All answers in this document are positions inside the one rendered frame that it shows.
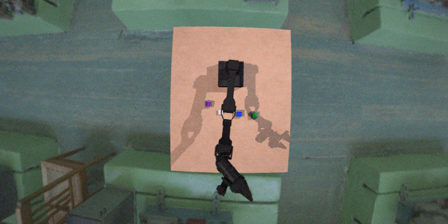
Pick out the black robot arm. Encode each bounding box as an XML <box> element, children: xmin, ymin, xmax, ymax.
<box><xmin>214</xmin><ymin>60</ymin><xmax>241</xmax><ymax>196</ymax></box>

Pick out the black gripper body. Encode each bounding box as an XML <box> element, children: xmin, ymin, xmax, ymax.
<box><xmin>222</xmin><ymin>165</ymin><xmax>245</xmax><ymax>192</ymax></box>

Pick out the blue button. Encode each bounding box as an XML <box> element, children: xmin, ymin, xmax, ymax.
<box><xmin>235</xmin><ymin>110</ymin><xmax>243</xmax><ymax>117</ymax></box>

